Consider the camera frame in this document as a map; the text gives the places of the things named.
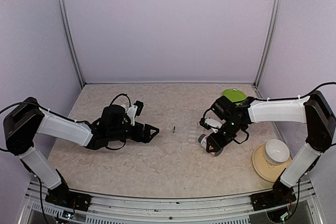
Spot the clear plastic pill organizer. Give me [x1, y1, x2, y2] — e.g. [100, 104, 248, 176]
[172, 119, 204, 144]

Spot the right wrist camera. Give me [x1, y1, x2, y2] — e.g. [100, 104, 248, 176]
[199, 118, 222, 133]

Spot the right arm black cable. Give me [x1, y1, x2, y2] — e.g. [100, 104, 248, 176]
[233, 128, 250, 145]

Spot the white bowl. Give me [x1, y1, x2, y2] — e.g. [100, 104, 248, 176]
[265, 139, 290, 165]

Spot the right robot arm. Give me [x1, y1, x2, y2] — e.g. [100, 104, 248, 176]
[198, 91, 335, 205]

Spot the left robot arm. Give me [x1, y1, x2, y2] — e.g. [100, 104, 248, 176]
[3, 97, 160, 206]

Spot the green plate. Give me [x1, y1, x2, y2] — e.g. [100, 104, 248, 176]
[222, 89, 247, 105]

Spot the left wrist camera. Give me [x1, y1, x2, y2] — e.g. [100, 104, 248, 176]
[126, 101, 144, 126]

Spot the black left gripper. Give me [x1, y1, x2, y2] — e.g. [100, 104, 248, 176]
[108, 121, 159, 143]

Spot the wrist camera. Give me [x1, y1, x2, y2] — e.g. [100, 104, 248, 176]
[199, 118, 222, 133]
[126, 101, 144, 126]

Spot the orange grey-capped pill bottle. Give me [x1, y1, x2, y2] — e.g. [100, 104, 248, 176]
[198, 134, 223, 156]

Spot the left aluminium frame post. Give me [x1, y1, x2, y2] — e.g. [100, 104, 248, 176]
[57, 0, 86, 89]

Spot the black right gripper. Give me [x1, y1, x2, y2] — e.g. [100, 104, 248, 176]
[207, 119, 244, 152]

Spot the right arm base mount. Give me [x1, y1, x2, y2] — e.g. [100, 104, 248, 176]
[250, 180, 296, 211]

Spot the front aluminium rail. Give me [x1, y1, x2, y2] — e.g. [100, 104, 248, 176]
[17, 180, 326, 223]

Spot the aluminium frame post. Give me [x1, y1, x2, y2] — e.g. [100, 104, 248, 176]
[57, 0, 86, 89]
[254, 0, 281, 89]

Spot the beige plate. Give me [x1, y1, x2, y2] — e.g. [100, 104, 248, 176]
[252, 144, 292, 183]

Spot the right aluminium frame post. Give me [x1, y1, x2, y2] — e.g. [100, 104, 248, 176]
[254, 0, 281, 89]

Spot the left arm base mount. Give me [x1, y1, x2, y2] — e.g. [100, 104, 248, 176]
[45, 185, 91, 212]

